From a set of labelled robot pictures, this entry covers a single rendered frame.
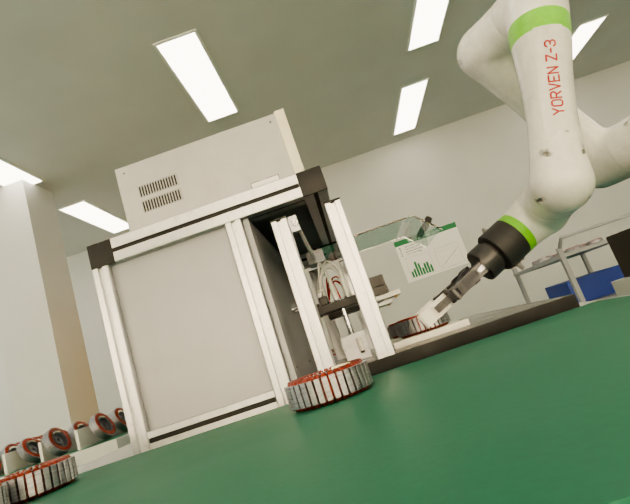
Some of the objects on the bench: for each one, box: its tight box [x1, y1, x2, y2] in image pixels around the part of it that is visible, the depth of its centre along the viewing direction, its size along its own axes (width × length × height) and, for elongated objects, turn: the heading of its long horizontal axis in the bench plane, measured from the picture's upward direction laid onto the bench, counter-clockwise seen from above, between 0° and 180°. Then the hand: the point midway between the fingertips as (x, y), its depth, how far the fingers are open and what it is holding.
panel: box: [243, 218, 318, 380], centre depth 109 cm, size 1×66×30 cm, turn 120°
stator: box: [284, 358, 373, 412], centre depth 58 cm, size 11×11×4 cm
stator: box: [394, 312, 451, 339], centre depth 94 cm, size 11×11×4 cm
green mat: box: [21, 292, 630, 504], centre depth 42 cm, size 94×61×1 cm, turn 30°
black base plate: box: [335, 294, 580, 376], centre depth 105 cm, size 47×64×2 cm
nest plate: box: [392, 319, 470, 349], centre depth 94 cm, size 15×15×1 cm
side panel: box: [92, 219, 292, 455], centre depth 78 cm, size 28×3×32 cm, turn 30°
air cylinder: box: [340, 331, 372, 361], centre depth 94 cm, size 5×8×6 cm
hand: (421, 320), depth 94 cm, fingers open, 13 cm apart
